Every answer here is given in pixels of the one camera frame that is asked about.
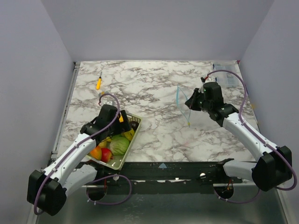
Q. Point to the green perforated plastic basket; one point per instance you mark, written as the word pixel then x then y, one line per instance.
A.
pixel 117 162

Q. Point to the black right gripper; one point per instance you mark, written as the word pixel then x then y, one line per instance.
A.
pixel 193 101

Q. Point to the clear plastic screw box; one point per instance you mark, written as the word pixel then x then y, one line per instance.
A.
pixel 225 79

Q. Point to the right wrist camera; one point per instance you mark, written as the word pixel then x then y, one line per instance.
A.
pixel 208 82

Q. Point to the clear zip top bag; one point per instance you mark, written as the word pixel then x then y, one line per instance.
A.
pixel 181 98

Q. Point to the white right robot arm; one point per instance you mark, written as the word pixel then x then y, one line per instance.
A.
pixel 272 165

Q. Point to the yellow banana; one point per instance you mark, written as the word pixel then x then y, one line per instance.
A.
pixel 128 135

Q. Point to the green cabbage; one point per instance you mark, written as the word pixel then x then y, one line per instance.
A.
pixel 119 146

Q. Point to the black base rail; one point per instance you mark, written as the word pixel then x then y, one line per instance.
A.
pixel 164 177

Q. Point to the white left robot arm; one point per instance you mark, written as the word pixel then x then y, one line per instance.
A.
pixel 49 189

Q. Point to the red pomegranate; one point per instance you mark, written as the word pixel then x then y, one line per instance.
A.
pixel 106 155

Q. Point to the red orange mango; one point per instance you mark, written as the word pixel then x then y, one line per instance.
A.
pixel 96 153

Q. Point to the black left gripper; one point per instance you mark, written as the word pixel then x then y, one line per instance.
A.
pixel 123 126

